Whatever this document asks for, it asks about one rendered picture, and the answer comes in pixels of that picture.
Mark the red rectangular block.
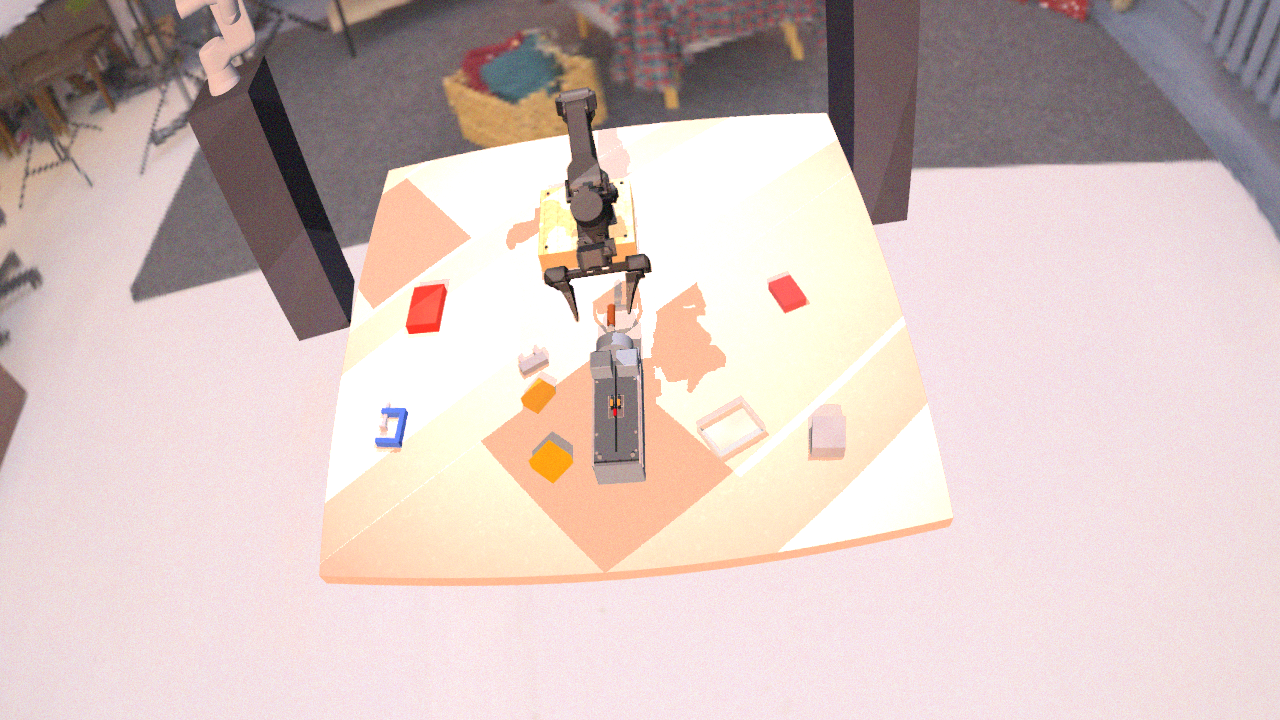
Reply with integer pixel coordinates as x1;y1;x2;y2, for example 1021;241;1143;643
406;284;447;334
769;275;806;313

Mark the blue rectangular block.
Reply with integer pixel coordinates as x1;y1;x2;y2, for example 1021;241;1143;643
374;404;410;448

